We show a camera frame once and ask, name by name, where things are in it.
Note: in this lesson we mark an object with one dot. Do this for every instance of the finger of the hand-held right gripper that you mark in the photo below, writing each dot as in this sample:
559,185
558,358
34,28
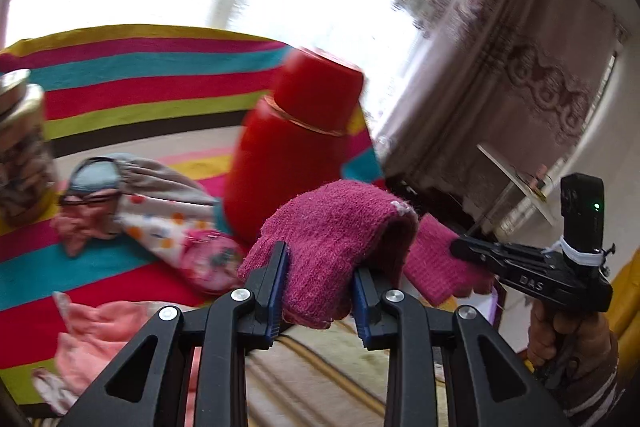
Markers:
475,249

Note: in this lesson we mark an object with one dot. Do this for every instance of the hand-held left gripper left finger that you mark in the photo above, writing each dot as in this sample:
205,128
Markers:
274,302

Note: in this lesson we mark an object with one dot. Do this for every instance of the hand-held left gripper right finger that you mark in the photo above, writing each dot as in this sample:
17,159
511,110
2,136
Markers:
361,312

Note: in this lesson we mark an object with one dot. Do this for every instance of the clear jar with metal lid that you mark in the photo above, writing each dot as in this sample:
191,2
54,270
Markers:
20,157

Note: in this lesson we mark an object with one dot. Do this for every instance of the person's right forearm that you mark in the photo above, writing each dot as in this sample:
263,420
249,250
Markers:
595,387

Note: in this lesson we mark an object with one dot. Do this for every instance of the person's right hand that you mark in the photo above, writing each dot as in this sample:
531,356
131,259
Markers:
542,337

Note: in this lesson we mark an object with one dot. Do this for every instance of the purple box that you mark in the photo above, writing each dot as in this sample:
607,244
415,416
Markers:
493,304

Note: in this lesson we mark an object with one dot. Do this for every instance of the beige striped velvet cushion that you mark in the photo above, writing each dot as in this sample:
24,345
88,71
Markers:
320,367

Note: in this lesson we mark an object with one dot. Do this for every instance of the pink cartoon pouch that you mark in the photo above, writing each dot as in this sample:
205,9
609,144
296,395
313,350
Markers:
210,262

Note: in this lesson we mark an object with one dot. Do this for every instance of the yellow object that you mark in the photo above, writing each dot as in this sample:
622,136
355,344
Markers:
627,302

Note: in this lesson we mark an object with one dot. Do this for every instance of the white side table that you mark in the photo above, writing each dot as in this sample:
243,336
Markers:
515,177

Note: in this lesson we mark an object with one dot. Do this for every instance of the polka dotted cloth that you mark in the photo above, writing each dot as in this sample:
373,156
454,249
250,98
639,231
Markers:
160,227

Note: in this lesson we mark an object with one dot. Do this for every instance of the red thermos jug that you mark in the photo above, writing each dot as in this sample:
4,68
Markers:
285,157

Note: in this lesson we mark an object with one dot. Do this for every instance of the pink fleece cloth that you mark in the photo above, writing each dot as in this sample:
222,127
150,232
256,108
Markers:
95,337

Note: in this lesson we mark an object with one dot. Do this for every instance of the mauve patterned curtain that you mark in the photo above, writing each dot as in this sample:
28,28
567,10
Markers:
500,57

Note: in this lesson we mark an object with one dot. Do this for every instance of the colourful striped blanket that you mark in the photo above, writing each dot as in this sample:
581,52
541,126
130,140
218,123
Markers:
125,82

